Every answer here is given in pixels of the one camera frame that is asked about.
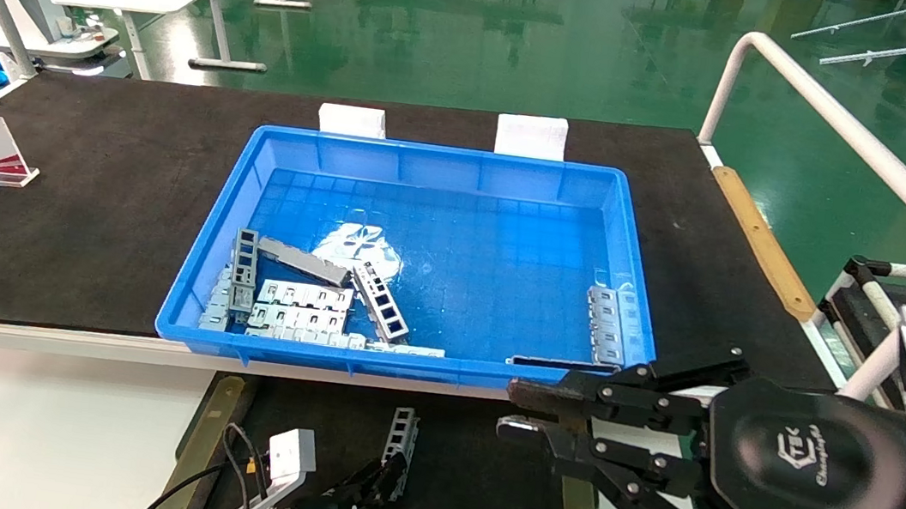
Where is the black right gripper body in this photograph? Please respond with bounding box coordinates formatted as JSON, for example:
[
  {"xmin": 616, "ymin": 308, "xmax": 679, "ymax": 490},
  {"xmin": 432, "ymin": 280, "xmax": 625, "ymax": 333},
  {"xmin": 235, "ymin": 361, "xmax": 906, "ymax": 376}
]
[{"xmin": 686, "ymin": 372, "xmax": 906, "ymax": 509}]

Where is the flat slotted metal plate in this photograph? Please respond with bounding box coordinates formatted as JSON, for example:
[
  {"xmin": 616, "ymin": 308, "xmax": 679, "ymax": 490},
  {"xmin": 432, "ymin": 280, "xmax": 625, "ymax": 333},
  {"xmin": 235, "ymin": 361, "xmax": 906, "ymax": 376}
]
[
  {"xmin": 247, "ymin": 301, "xmax": 350, "ymax": 337},
  {"xmin": 255, "ymin": 276, "xmax": 354, "ymax": 316}
]

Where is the black rack frame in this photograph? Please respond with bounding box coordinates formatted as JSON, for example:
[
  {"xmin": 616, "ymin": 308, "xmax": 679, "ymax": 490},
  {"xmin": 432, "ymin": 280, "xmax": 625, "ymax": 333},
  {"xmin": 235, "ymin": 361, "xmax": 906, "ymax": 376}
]
[{"xmin": 807, "ymin": 251, "xmax": 906, "ymax": 406}]

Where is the wooden edge strip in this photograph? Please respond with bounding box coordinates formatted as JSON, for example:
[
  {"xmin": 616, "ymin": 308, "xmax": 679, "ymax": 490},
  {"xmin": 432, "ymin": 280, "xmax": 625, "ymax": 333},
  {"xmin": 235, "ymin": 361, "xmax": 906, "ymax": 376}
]
[{"xmin": 695, "ymin": 164, "xmax": 833, "ymax": 324}]

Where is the grey perforated metal channel part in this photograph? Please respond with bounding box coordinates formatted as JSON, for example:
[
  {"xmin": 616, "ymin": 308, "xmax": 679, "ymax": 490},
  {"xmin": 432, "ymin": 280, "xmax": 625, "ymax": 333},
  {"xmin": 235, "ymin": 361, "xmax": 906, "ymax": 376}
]
[{"xmin": 377, "ymin": 405, "xmax": 423, "ymax": 506}]

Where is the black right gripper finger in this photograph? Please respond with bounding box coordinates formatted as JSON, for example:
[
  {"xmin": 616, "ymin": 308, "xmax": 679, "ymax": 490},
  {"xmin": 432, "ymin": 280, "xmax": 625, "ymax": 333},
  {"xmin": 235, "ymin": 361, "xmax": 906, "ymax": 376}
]
[
  {"xmin": 486, "ymin": 411, "xmax": 784, "ymax": 509},
  {"xmin": 504, "ymin": 321, "xmax": 753, "ymax": 442}
]

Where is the white paper label right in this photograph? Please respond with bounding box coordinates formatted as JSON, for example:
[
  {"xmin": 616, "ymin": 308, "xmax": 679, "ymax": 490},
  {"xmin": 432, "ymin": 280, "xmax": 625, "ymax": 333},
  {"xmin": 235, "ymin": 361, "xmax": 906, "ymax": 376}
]
[{"xmin": 494, "ymin": 111, "xmax": 571, "ymax": 163}]

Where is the white tube railing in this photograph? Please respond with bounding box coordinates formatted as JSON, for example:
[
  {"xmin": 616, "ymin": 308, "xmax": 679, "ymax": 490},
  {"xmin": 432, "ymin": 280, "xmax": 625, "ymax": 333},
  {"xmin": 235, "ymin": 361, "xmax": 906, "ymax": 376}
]
[{"xmin": 667, "ymin": 25, "xmax": 906, "ymax": 406}]

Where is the grey ladder-shaped metal part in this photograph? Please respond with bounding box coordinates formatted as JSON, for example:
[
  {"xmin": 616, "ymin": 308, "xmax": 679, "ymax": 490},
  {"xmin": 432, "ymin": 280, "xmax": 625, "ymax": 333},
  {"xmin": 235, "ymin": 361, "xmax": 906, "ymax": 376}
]
[{"xmin": 226, "ymin": 228, "xmax": 263, "ymax": 321}]

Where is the blue plastic bin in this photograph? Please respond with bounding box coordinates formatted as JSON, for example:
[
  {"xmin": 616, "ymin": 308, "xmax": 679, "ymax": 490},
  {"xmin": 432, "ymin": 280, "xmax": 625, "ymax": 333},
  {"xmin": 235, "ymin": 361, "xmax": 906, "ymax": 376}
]
[{"xmin": 152, "ymin": 113, "xmax": 678, "ymax": 413}]

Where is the plain grey metal bar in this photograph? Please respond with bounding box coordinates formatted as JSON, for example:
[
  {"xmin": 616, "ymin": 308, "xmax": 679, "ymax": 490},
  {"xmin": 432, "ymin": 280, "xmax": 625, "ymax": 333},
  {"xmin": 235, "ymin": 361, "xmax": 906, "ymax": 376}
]
[{"xmin": 254, "ymin": 235, "xmax": 355, "ymax": 288}]

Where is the black flat container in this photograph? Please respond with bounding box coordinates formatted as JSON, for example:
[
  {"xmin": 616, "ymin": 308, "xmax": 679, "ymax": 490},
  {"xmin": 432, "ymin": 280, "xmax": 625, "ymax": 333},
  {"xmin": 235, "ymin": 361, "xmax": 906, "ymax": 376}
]
[{"xmin": 193, "ymin": 363, "xmax": 595, "ymax": 509}]

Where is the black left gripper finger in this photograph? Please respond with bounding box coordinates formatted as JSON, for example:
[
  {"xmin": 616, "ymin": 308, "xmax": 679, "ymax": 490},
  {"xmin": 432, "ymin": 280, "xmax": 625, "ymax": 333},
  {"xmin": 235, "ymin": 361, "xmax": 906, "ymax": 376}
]
[
  {"xmin": 336, "ymin": 449, "xmax": 395, "ymax": 509},
  {"xmin": 379, "ymin": 452, "xmax": 409, "ymax": 504}
]

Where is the white foam block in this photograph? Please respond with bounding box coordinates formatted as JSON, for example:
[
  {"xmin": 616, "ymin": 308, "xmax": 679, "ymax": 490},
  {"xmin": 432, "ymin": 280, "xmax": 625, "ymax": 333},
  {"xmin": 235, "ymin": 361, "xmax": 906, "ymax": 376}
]
[{"xmin": 317, "ymin": 101, "xmax": 390, "ymax": 141}]

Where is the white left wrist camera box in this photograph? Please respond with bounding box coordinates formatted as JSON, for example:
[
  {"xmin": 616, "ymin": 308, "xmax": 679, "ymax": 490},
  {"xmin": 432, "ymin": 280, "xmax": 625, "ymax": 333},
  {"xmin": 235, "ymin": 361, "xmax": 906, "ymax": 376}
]
[{"xmin": 263, "ymin": 425, "xmax": 322, "ymax": 491}]

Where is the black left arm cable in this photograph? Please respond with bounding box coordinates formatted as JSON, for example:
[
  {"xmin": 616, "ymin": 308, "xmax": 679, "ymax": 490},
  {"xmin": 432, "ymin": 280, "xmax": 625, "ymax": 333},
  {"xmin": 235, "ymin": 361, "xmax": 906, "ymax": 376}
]
[{"xmin": 135, "ymin": 414, "xmax": 264, "ymax": 509}]

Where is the grey notched metal bracket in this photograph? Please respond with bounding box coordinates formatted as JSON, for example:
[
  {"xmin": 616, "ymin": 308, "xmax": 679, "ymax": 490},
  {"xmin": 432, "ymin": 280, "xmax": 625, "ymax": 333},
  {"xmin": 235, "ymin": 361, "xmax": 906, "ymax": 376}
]
[{"xmin": 581, "ymin": 284, "xmax": 637, "ymax": 367}]

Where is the stacked grey metal bracket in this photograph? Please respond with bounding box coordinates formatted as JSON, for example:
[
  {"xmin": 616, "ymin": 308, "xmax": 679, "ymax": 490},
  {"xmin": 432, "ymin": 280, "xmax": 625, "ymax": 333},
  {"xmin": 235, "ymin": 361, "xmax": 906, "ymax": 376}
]
[{"xmin": 197, "ymin": 264, "xmax": 238, "ymax": 333}]

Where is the grey square-hole metal channel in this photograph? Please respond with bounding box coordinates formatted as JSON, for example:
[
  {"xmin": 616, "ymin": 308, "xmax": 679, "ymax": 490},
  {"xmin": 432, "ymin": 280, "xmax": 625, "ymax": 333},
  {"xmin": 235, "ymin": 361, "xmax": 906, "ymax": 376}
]
[{"xmin": 345, "ymin": 260, "xmax": 418, "ymax": 345}]

